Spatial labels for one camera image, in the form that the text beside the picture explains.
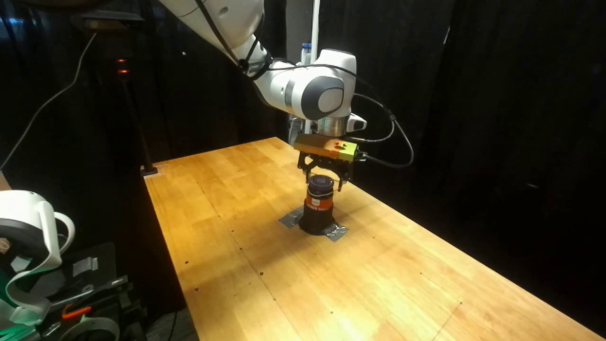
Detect gripper body block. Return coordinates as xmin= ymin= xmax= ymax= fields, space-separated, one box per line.
xmin=294 ymin=133 xmax=368 ymax=169

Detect brown upturned cup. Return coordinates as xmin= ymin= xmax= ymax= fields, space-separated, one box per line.
xmin=298 ymin=175 xmax=340 ymax=238

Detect white vertical pole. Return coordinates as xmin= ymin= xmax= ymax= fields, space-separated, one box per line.
xmin=309 ymin=0 xmax=323 ymax=65

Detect black equipment cart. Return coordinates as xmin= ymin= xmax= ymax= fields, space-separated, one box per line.
xmin=0 ymin=243 xmax=152 ymax=341

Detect masking tape roll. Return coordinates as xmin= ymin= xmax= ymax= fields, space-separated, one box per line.
xmin=56 ymin=315 xmax=122 ymax=341

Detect white rounded machine housing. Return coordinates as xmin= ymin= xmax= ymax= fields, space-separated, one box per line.
xmin=0 ymin=188 xmax=78 ymax=319

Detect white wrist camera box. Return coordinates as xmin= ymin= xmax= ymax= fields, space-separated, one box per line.
xmin=345 ymin=113 xmax=370 ymax=133

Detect grey square base plate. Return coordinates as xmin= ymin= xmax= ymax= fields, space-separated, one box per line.
xmin=279 ymin=209 xmax=351 ymax=245

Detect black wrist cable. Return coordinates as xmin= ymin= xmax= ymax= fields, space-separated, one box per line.
xmin=343 ymin=92 xmax=417 ymax=171

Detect black camera tripod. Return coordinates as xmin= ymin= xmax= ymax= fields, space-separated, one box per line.
xmin=71 ymin=6 xmax=160 ymax=179

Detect thin white hanging cable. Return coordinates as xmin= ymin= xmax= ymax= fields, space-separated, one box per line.
xmin=0 ymin=31 xmax=101 ymax=171

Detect orange clamp handle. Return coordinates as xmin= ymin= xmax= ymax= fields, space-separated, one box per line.
xmin=61 ymin=306 xmax=95 ymax=323

